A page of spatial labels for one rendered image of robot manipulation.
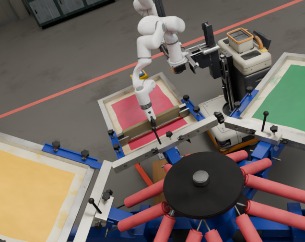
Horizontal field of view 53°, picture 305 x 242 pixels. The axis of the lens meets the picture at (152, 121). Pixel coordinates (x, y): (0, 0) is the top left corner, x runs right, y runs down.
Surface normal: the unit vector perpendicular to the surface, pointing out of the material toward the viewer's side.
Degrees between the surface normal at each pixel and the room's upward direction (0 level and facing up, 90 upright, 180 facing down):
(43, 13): 90
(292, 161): 0
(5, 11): 90
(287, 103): 0
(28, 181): 32
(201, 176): 0
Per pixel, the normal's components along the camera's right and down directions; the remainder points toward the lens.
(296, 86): -0.28, -0.74
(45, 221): 0.26, -0.68
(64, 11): 0.23, 0.57
